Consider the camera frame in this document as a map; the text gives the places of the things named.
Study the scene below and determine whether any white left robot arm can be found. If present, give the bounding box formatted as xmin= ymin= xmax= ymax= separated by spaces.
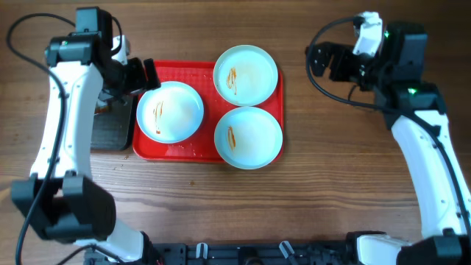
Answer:
xmin=11 ymin=7 xmax=162 ymax=264

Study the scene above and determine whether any white plate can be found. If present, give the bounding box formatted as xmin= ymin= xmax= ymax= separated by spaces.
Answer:
xmin=136 ymin=81 xmax=205 ymax=144
xmin=214 ymin=107 xmax=283 ymax=170
xmin=213 ymin=45 xmax=279 ymax=107

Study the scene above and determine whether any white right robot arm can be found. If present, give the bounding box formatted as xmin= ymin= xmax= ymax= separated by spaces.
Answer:
xmin=305 ymin=12 xmax=470 ymax=264

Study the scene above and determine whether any yellow green sponge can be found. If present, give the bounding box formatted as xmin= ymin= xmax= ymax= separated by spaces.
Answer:
xmin=94 ymin=104 xmax=111 ymax=115

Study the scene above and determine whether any black water tray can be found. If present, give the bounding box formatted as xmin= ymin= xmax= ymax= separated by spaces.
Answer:
xmin=91 ymin=96 xmax=138 ymax=151

